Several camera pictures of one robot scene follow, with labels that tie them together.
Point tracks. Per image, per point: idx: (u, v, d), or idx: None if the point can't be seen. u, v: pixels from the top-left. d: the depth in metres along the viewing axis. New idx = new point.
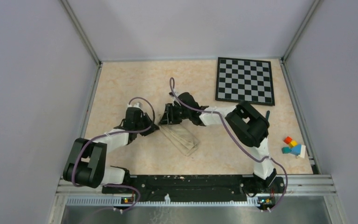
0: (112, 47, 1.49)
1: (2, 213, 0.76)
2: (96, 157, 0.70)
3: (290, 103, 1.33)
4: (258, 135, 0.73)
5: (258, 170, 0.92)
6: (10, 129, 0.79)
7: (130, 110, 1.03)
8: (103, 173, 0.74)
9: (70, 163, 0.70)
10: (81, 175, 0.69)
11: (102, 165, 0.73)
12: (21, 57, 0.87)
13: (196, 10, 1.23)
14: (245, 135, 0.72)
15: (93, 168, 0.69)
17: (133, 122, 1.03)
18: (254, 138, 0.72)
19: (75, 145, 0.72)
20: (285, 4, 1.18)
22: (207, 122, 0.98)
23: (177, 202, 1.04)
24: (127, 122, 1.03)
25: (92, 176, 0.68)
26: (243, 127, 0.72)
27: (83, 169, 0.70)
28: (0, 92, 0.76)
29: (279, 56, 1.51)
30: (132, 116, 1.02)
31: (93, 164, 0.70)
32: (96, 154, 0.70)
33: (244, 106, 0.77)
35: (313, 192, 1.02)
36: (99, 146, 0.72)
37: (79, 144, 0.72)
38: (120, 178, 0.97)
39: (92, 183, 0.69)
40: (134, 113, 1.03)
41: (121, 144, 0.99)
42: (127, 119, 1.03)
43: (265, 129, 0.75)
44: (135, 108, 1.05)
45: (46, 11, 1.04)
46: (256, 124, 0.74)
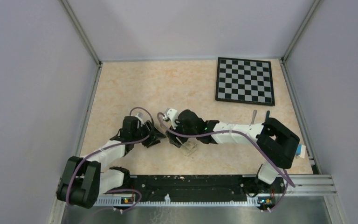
0: (112, 47, 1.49)
1: (2, 213, 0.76)
2: (89, 178, 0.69)
3: (290, 103, 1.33)
4: (292, 155, 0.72)
5: (265, 176, 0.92)
6: (10, 128, 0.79)
7: (127, 120, 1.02)
8: (98, 192, 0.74)
9: (64, 183, 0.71)
10: (75, 194, 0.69)
11: (97, 184, 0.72)
12: (21, 57, 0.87)
13: (196, 10, 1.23)
14: (281, 158, 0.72)
15: (87, 188, 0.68)
17: (129, 132, 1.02)
18: (289, 160, 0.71)
19: (69, 165, 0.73)
20: (285, 4, 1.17)
22: (221, 140, 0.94)
23: (178, 202, 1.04)
24: (124, 133, 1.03)
25: (86, 196, 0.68)
26: (278, 150, 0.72)
27: (78, 189, 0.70)
28: None
29: (279, 56, 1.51)
30: (129, 126, 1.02)
31: (86, 185, 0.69)
32: (89, 174, 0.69)
33: (273, 123, 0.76)
35: (313, 192, 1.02)
36: (93, 165, 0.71)
37: (73, 164, 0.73)
38: (119, 181, 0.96)
39: (85, 204, 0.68)
40: (131, 122, 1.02)
41: (119, 156, 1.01)
42: (124, 129, 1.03)
43: (297, 145, 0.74)
44: (133, 118, 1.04)
45: (46, 10, 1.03)
46: (289, 143, 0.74)
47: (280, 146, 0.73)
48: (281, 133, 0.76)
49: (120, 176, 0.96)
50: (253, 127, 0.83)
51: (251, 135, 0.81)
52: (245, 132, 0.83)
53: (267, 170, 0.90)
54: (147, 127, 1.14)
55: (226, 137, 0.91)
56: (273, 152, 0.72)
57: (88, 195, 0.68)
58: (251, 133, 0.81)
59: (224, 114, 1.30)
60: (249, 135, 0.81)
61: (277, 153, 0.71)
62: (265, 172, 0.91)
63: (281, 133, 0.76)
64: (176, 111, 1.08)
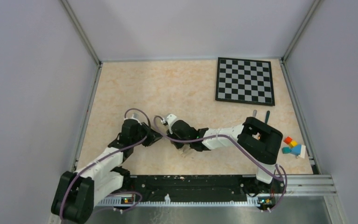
0: (112, 47, 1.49)
1: (2, 213, 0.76)
2: (82, 195, 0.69)
3: (290, 103, 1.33)
4: (276, 150, 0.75)
5: (263, 176, 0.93)
6: (10, 129, 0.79)
7: (127, 124, 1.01)
8: (92, 206, 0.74)
9: (58, 199, 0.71)
10: (68, 212, 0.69)
11: (91, 199, 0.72)
12: (20, 57, 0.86)
13: (195, 11, 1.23)
14: (264, 154, 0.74)
15: (80, 206, 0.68)
17: (128, 137, 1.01)
18: (274, 156, 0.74)
19: (63, 181, 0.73)
20: (285, 4, 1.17)
22: (212, 146, 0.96)
23: (177, 202, 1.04)
24: (123, 137, 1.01)
25: (80, 213, 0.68)
26: (259, 147, 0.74)
27: (70, 205, 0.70)
28: (0, 91, 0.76)
29: (279, 56, 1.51)
30: (128, 130, 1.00)
31: (79, 203, 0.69)
32: (82, 192, 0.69)
33: (253, 122, 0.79)
35: (313, 192, 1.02)
36: (86, 183, 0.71)
37: (67, 180, 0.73)
38: (118, 184, 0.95)
39: (79, 220, 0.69)
40: (130, 127, 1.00)
41: (117, 164, 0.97)
42: (123, 133, 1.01)
43: (280, 140, 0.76)
44: (133, 122, 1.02)
45: (47, 11, 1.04)
46: (271, 139, 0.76)
47: (263, 143, 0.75)
48: (262, 130, 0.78)
49: (120, 177, 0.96)
50: (236, 128, 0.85)
51: (233, 136, 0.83)
52: (229, 134, 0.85)
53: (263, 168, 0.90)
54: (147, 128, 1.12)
55: (216, 142, 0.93)
56: (255, 150, 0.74)
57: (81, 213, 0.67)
58: (233, 135, 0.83)
59: (224, 114, 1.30)
60: (231, 136, 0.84)
61: (259, 150, 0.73)
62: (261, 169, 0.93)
63: (262, 130, 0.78)
64: (176, 118, 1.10)
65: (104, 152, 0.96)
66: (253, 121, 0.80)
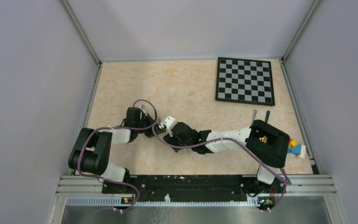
0: (112, 47, 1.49)
1: (2, 213, 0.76)
2: (102, 143, 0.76)
3: (290, 103, 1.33)
4: (284, 154, 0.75)
5: (265, 176, 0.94)
6: (9, 129, 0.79)
7: (131, 110, 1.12)
8: (107, 162, 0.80)
9: (76, 151, 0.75)
10: (86, 162, 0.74)
11: (107, 152, 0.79)
12: (20, 57, 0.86)
13: (195, 11, 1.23)
14: (273, 158, 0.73)
15: (100, 153, 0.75)
17: (132, 122, 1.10)
18: (283, 159, 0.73)
19: (81, 135, 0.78)
20: (285, 4, 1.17)
22: (216, 149, 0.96)
23: (177, 202, 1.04)
24: (128, 122, 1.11)
25: (98, 161, 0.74)
26: (269, 151, 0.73)
27: (88, 157, 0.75)
28: (0, 91, 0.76)
29: (279, 56, 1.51)
30: (132, 115, 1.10)
31: (97, 152, 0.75)
32: (102, 141, 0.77)
33: (261, 126, 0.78)
35: (313, 192, 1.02)
36: (105, 134, 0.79)
37: (86, 133, 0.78)
38: (120, 176, 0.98)
39: (97, 170, 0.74)
40: (134, 112, 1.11)
41: (123, 141, 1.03)
42: (128, 119, 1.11)
43: (288, 143, 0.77)
44: (136, 108, 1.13)
45: (46, 11, 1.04)
46: (279, 142, 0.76)
47: (271, 147, 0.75)
48: (270, 134, 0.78)
49: (122, 170, 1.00)
50: (242, 131, 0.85)
51: (240, 139, 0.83)
52: (236, 137, 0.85)
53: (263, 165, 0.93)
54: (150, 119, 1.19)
55: (220, 145, 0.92)
56: (265, 154, 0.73)
57: (99, 161, 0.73)
58: (240, 138, 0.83)
59: (224, 114, 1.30)
60: (239, 140, 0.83)
61: (268, 153, 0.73)
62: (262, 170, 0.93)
63: (270, 133, 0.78)
64: (175, 120, 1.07)
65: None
66: (261, 123, 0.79)
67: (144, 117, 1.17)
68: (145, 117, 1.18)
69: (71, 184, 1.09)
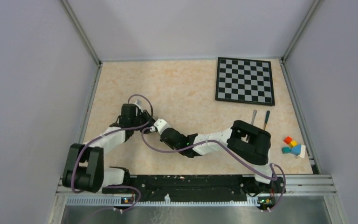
0: (112, 47, 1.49)
1: (2, 213, 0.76)
2: (93, 162, 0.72)
3: (290, 103, 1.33)
4: (265, 151, 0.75)
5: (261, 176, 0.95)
6: (9, 129, 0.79)
7: (127, 106, 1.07)
8: (103, 176, 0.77)
9: (68, 171, 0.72)
10: (80, 181, 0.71)
11: (101, 168, 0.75)
12: (20, 57, 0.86)
13: (195, 10, 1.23)
14: (254, 156, 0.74)
15: (93, 171, 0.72)
17: (127, 119, 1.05)
18: (265, 157, 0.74)
19: (72, 152, 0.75)
20: (285, 4, 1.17)
22: (203, 152, 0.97)
23: (177, 202, 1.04)
24: (123, 119, 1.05)
25: (92, 180, 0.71)
26: (249, 150, 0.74)
27: (81, 175, 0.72)
28: (0, 91, 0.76)
29: (279, 56, 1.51)
30: (128, 112, 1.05)
31: (91, 170, 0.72)
32: (93, 158, 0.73)
33: (240, 126, 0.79)
35: (314, 192, 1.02)
36: (96, 150, 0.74)
37: (76, 150, 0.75)
38: (120, 178, 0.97)
39: (92, 188, 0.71)
40: (130, 108, 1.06)
41: (119, 142, 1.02)
42: (123, 115, 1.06)
43: (269, 140, 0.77)
44: (132, 104, 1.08)
45: (46, 10, 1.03)
46: (259, 140, 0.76)
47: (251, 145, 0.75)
48: (250, 132, 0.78)
49: (122, 173, 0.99)
50: (224, 132, 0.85)
51: (223, 140, 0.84)
52: (218, 139, 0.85)
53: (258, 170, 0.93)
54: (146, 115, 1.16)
55: (207, 147, 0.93)
56: (246, 153, 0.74)
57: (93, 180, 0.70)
58: (223, 139, 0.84)
59: (224, 114, 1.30)
60: (221, 141, 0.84)
61: (249, 152, 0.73)
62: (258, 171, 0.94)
63: (250, 132, 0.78)
64: (166, 123, 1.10)
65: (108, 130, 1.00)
66: (240, 123, 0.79)
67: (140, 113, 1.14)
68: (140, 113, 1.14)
69: None
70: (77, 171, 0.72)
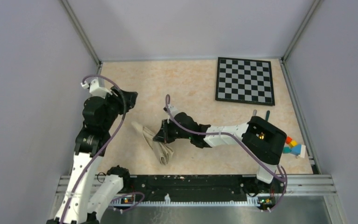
0: (112, 47, 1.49)
1: (2, 213, 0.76)
2: None
3: (290, 103, 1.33)
4: (279, 150, 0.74)
5: (263, 176, 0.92)
6: (8, 129, 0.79)
7: (87, 111, 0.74)
8: None
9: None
10: None
11: None
12: (19, 57, 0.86)
13: (195, 10, 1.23)
14: (267, 154, 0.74)
15: None
17: (97, 124, 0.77)
18: (277, 156, 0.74)
19: None
20: (285, 4, 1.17)
22: (213, 143, 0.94)
23: (177, 202, 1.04)
24: (91, 126, 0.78)
25: None
26: (264, 146, 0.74)
27: None
28: (0, 90, 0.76)
29: (279, 56, 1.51)
30: (93, 118, 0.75)
31: None
32: None
33: (258, 122, 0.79)
35: (314, 192, 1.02)
36: None
37: None
38: (118, 188, 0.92)
39: None
40: (94, 114, 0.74)
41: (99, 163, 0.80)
42: (88, 122, 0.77)
43: (284, 141, 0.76)
44: (94, 105, 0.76)
45: (46, 10, 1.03)
46: (275, 139, 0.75)
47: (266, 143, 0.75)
48: (266, 130, 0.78)
49: (121, 178, 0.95)
50: (240, 127, 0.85)
51: (237, 134, 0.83)
52: (233, 132, 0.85)
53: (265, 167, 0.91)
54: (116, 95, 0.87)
55: (218, 140, 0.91)
56: (259, 149, 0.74)
57: None
58: (237, 133, 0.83)
59: (224, 114, 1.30)
60: (236, 135, 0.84)
61: (262, 149, 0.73)
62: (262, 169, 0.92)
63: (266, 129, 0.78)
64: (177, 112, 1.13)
65: (75, 170, 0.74)
66: (258, 120, 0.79)
67: (109, 97, 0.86)
68: (109, 96, 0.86)
69: None
70: None
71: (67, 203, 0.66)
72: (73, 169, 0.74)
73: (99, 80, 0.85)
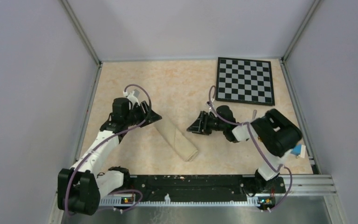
0: (112, 47, 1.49)
1: (1, 213, 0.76)
2: (85, 192, 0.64)
3: (290, 103, 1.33)
4: (284, 140, 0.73)
5: (264, 170, 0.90)
6: (8, 129, 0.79)
7: (117, 103, 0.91)
8: (98, 195, 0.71)
9: (61, 197, 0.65)
10: (77, 205, 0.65)
11: (94, 189, 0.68)
12: (19, 57, 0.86)
13: (196, 11, 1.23)
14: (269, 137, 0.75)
15: (86, 198, 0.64)
17: (121, 115, 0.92)
18: (281, 146, 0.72)
19: (60, 179, 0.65)
20: (285, 4, 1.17)
22: (239, 137, 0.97)
23: (178, 202, 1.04)
24: (115, 117, 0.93)
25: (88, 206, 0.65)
26: (267, 130, 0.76)
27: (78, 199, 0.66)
28: (0, 91, 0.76)
29: (279, 56, 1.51)
30: (120, 109, 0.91)
31: (84, 196, 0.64)
32: (84, 188, 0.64)
33: (274, 114, 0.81)
35: (313, 192, 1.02)
36: (86, 177, 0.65)
37: (65, 176, 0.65)
38: (120, 181, 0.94)
39: (88, 211, 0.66)
40: (121, 105, 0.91)
41: (113, 147, 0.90)
42: (115, 113, 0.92)
43: (295, 136, 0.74)
44: (123, 100, 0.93)
45: (46, 11, 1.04)
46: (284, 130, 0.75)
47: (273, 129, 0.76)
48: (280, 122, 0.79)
49: (122, 174, 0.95)
50: None
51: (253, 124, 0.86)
52: None
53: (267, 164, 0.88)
54: (142, 109, 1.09)
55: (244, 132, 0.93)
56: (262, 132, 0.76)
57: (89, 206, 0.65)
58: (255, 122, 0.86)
59: None
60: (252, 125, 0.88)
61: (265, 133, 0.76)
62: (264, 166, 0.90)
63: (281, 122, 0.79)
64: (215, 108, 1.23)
65: (98, 139, 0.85)
66: (277, 115, 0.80)
67: (135, 106, 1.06)
68: (137, 106, 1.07)
69: None
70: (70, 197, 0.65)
71: (85, 158, 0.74)
72: (96, 139, 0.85)
73: (135, 92, 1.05)
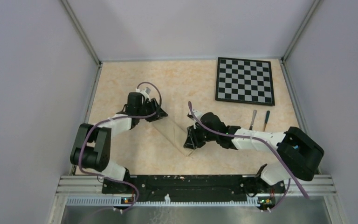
0: (112, 47, 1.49)
1: (2, 213, 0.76)
2: (101, 141, 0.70)
3: (290, 103, 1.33)
4: (315, 167, 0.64)
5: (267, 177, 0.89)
6: (7, 129, 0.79)
7: (132, 95, 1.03)
8: (108, 156, 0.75)
9: (76, 148, 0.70)
10: (88, 159, 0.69)
11: (107, 147, 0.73)
12: (18, 57, 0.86)
13: (195, 10, 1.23)
14: (302, 168, 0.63)
15: (100, 150, 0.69)
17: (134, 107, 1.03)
18: (312, 171, 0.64)
19: (80, 131, 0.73)
20: (285, 4, 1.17)
22: (242, 147, 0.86)
23: (178, 202, 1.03)
24: (129, 108, 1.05)
25: (99, 159, 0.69)
26: (299, 161, 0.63)
27: (90, 153, 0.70)
28: None
29: (279, 56, 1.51)
30: (134, 101, 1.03)
31: (99, 147, 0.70)
32: (100, 138, 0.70)
33: (296, 133, 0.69)
35: (314, 192, 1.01)
36: (104, 130, 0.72)
37: (84, 130, 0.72)
38: (121, 174, 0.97)
39: (98, 167, 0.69)
40: (135, 98, 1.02)
41: (125, 129, 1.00)
42: (129, 104, 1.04)
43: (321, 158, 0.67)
44: (138, 93, 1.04)
45: (46, 11, 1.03)
46: (312, 155, 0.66)
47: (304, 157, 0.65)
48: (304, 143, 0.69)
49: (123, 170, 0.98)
50: (275, 134, 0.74)
51: (272, 142, 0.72)
52: (266, 139, 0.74)
53: (273, 172, 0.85)
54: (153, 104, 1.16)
55: (247, 143, 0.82)
56: (293, 162, 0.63)
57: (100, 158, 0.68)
58: (272, 141, 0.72)
59: (224, 114, 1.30)
60: (270, 142, 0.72)
61: (299, 163, 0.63)
62: (270, 174, 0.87)
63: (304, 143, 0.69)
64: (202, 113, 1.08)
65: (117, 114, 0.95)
66: (299, 134, 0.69)
67: (147, 102, 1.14)
68: (148, 101, 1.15)
69: (71, 184, 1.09)
70: (85, 150, 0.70)
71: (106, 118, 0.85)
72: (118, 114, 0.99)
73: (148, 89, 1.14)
